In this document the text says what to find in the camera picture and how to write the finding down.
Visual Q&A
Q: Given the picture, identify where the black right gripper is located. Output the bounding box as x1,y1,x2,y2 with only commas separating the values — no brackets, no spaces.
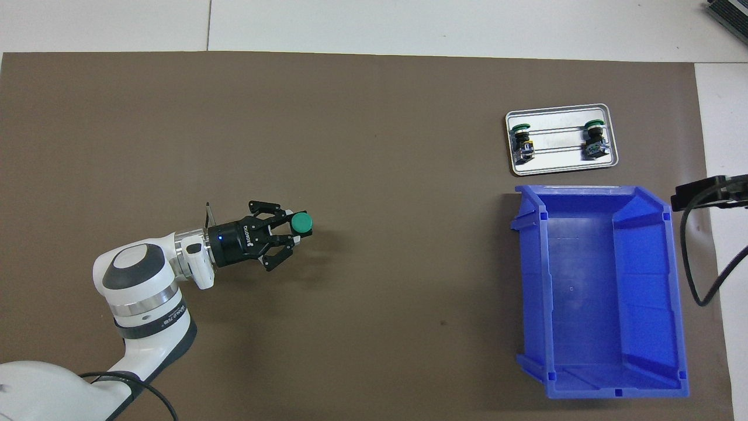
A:
670,173,748,212

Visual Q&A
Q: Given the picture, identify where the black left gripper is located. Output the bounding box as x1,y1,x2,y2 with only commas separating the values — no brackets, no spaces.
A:
209,201,308,273

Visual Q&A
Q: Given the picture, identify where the green push button switch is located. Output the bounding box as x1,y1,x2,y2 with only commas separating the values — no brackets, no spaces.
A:
290,211,314,239
581,119,608,160

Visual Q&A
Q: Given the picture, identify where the green push button yellow band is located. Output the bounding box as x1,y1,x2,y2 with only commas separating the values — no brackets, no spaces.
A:
508,123,536,163

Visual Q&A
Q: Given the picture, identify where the grey metal tray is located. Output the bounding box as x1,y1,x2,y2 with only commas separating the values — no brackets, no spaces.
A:
505,103,619,176

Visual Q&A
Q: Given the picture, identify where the blue plastic storage bin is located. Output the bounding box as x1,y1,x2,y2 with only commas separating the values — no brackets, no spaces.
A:
510,184,690,400

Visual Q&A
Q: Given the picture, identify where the brown table mat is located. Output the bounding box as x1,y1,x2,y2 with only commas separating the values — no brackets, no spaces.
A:
0,51,736,421

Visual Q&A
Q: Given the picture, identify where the grey ridged device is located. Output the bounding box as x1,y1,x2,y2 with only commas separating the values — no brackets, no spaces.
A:
704,0,748,42

